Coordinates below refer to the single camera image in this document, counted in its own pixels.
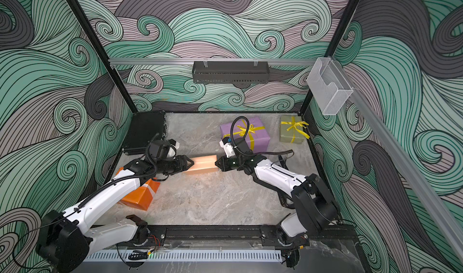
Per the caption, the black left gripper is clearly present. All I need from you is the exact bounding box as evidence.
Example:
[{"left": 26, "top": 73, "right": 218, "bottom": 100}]
[{"left": 156, "top": 155, "right": 195, "bottom": 176}]

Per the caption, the peach gift box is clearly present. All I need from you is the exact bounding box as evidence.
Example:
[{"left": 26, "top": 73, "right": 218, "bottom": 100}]
[{"left": 184, "top": 155, "right": 219, "bottom": 175}]

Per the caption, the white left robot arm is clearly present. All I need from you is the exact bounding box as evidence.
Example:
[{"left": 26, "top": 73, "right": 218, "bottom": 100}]
[{"left": 36, "top": 155, "right": 194, "bottom": 273}]

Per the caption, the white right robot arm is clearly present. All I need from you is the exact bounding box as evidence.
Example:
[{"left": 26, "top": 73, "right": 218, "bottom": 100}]
[{"left": 215, "top": 155, "right": 339, "bottom": 246}]

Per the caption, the purple gift box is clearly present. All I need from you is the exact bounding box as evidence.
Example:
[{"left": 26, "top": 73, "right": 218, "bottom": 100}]
[{"left": 219, "top": 115, "right": 271, "bottom": 154}]

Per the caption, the orange gift box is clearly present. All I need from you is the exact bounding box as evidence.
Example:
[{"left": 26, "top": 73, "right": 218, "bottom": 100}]
[{"left": 118, "top": 179, "right": 160, "bottom": 211}]

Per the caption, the olive green gift box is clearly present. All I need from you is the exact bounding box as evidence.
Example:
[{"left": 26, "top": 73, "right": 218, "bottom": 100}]
[{"left": 279, "top": 114, "right": 307, "bottom": 145}]

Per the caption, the yellow ribbon on green box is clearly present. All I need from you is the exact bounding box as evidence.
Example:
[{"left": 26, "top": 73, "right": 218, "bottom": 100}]
[{"left": 280, "top": 116, "right": 311, "bottom": 140}]

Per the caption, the black case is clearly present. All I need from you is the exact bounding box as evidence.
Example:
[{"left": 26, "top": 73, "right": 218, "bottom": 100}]
[{"left": 122, "top": 111, "right": 168, "bottom": 156}]

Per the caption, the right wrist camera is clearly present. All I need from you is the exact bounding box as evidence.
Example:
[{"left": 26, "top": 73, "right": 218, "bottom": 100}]
[{"left": 219, "top": 137, "right": 236, "bottom": 158}]

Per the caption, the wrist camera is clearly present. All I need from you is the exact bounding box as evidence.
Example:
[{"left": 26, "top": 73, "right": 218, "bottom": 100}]
[
  {"left": 148, "top": 139, "right": 180, "bottom": 160},
  {"left": 219, "top": 137, "right": 236, "bottom": 158}
]

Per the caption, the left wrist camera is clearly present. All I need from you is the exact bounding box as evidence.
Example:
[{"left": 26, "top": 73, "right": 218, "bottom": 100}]
[{"left": 148, "top": 139, "right": 180, "bottom": 160}]

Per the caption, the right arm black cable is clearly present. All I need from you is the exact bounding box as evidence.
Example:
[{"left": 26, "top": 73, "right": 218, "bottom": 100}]
[{"left": 230, "top": 115, "right": 295, "bottom": 165}]

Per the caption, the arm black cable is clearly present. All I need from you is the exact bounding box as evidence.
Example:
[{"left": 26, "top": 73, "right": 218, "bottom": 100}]
[
  {"left": 10, "top": 133, "right": 171, "bottom": 270},
  {"left": 230, "top": 115, "right": 295, "bottom": 165}
]

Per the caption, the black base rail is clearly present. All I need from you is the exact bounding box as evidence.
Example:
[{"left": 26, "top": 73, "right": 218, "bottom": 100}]
[{"left": 90, "top": 225, "right": 359, "bottom": 248}]

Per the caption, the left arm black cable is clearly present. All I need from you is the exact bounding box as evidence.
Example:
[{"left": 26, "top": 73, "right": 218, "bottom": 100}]
[{"left": 10, "top": 133, "right": 171, "bottom": 270}]

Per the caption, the black perforated wall tray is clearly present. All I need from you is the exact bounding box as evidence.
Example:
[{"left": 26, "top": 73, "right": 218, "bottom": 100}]
[{"left": 192, "top": 62, "right": 270, "bottom": 85}]

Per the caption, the white slotted cable duct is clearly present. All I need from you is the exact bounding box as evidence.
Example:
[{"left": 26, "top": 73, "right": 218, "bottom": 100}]
[{"left": 85, "top": 249, "right": 283, "bottom": 263}]

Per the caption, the aluminium rail back wall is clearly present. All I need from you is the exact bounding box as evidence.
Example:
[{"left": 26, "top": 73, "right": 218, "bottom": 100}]
[{"left": 109, "top": 57, "right": 317, "bottom": 67}]

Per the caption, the aluminium rail wall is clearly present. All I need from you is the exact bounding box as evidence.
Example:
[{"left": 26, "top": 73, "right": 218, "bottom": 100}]
[
  {"left": 109, "top": 57, "right": 317, "bottom": 67},
  {"left": 330, "top": 57, "right": 463, "bottom": 254}
]

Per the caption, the clear acrylic wall holder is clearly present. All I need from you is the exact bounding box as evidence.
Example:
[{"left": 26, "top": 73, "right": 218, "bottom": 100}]
[{"left": 307, "top": 57, "right": 353, "bottom": 116}]

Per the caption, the aluminium rail right wall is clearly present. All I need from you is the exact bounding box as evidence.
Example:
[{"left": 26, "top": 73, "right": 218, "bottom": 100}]
[{"left": 330, "top": 57, "right": 463, "bottom": 254}]

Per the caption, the black frame post left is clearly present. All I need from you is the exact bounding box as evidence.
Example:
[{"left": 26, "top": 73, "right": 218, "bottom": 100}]
[{"left": 66, "top": 0, "right": 138, "bottom": 113}]

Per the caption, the black frame post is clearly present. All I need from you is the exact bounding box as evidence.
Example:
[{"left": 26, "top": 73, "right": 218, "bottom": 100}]
[
  {"left": 299, "top": 0, "right": 360, "bottom": 116},
  {"left": 66, "top": 0, "right": 138, "bottom": 113}
]

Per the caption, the black frame post right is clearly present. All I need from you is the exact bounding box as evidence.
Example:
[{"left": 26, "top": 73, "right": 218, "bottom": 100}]
[{"left": 299, "top": 0, "right": 360, "bottom": 116}]

